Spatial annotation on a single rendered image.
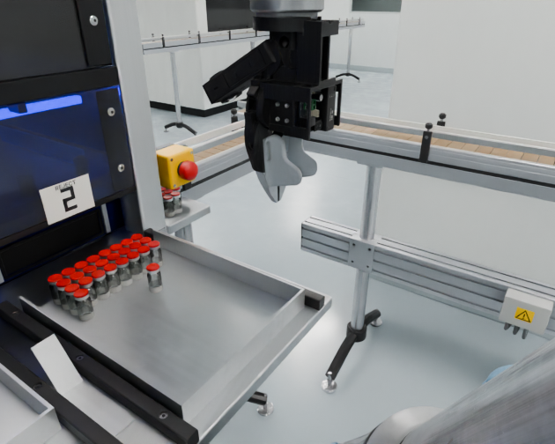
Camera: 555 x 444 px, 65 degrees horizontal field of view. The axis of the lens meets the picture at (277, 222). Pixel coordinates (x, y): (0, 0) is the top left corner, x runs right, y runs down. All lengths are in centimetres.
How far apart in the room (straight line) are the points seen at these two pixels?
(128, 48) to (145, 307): 43
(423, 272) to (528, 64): 84
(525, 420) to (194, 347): 50
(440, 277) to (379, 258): 21
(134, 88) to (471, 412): 73
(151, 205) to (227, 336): 36
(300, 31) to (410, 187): 166
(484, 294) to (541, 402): 132
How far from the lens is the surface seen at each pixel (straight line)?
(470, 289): 151
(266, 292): 72
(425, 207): 208
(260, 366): 61
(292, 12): 46
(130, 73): 83
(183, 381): 60
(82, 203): 80
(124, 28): 82
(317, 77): 46
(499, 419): 21
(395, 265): 154
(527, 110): 189
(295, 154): 53
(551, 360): 19
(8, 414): 64
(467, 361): 200
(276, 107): 48
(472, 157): 131
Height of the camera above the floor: 131
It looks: 27 degrees down
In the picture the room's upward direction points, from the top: straight up
